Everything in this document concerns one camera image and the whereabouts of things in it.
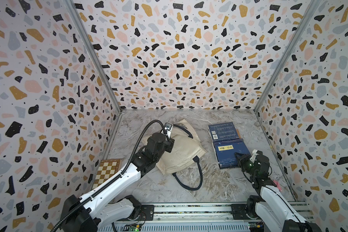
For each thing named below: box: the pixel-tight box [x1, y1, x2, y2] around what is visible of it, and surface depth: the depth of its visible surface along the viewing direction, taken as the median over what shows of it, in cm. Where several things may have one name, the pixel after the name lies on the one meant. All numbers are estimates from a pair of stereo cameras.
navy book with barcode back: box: [207, 121, 240, 142], surface depth 102 cm
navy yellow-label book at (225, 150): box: [213, 138, 252, 170], surface depth 91 cm
